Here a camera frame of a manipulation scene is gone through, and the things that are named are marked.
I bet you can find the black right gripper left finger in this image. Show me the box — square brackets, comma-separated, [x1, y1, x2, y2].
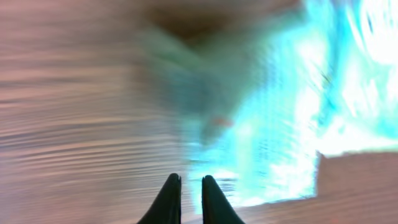
[137, 173, 182, 224]

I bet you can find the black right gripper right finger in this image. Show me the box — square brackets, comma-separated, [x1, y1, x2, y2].
[201, 175, 245, 224]

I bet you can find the teal tissue pack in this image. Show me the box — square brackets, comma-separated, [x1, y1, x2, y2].
[139, 0, 397, 214]

